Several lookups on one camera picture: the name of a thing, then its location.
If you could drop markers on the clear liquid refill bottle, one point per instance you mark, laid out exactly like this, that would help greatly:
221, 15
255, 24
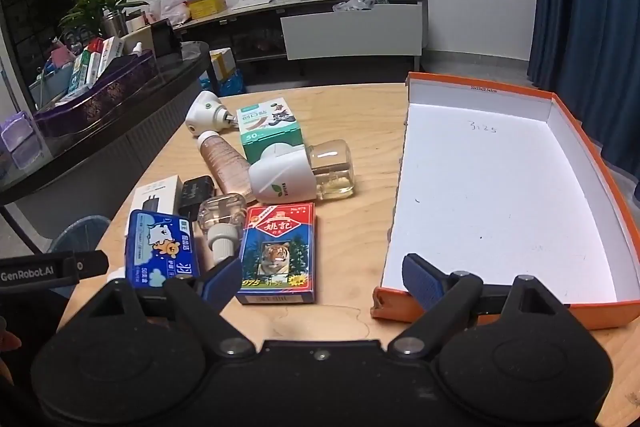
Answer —
222, 219

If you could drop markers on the leafy plant steel pot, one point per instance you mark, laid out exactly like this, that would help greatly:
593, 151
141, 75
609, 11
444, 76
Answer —
95, 7

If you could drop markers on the white television cabinet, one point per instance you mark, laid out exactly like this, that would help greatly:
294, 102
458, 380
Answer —
350, 29

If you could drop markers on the white red plastic bag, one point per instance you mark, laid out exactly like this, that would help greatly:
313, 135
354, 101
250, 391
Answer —
170, 7

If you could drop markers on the black desk device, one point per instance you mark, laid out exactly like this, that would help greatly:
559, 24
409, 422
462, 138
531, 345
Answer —
163, 38

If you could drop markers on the white charger box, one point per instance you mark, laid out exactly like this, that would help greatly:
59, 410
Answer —
157, 194

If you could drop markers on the small white plug-in heater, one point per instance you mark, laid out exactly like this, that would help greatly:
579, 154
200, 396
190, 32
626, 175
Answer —
205, 112

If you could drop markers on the purple plastic container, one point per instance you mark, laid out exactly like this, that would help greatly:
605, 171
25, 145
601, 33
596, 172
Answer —
17, 142

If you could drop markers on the black charger adapter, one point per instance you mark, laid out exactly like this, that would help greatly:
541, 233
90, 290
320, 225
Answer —
196, 194

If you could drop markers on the blue trash bin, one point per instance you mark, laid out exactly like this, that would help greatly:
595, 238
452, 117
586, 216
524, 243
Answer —
80, 234

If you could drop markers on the teal bandage box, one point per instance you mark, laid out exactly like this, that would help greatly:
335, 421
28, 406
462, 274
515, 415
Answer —
270, 127

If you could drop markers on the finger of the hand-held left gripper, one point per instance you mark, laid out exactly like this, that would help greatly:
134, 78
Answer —
94, 264

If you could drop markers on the small white dropper bottle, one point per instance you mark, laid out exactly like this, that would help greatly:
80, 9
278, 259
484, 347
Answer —
136, 49

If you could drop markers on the rose gold bottle white cap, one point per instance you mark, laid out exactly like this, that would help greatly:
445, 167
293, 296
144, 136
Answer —
225, 164

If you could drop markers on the clear plastic packaging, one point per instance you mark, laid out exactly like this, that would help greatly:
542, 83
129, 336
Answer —
352, 5

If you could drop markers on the black glass counter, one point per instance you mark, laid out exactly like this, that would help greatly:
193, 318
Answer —
100, 147

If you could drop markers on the orange cardboard box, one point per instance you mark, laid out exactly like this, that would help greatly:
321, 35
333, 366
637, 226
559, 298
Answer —
495, 207

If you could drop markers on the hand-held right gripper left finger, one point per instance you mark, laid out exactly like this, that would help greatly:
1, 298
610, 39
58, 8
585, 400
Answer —
222, 282

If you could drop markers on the person's left hand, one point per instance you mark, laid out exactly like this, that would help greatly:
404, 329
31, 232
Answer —
9, 342

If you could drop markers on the tiger print card box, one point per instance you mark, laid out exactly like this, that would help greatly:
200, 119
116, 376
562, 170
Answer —
277, 252

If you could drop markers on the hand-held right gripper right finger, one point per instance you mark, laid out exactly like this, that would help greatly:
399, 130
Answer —
422, 282

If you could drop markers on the blue cartoon bandage box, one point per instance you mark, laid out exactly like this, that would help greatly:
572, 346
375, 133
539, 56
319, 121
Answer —
160, 247

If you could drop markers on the white leaf-print repellent heater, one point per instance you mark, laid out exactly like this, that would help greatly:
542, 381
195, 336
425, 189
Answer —
290, 172

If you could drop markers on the purple patterned storage box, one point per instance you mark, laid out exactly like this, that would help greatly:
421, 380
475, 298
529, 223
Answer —
105, 94

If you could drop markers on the white yellow cardboard box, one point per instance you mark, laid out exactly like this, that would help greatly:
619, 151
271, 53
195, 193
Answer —
222, 62

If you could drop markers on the blue curtain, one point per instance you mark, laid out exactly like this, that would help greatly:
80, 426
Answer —
585, 7

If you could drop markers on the blue plastic bag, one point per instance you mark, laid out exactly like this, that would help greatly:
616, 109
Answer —
227, 84

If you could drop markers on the row of medicine boxes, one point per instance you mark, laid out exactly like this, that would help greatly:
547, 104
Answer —
92, 64

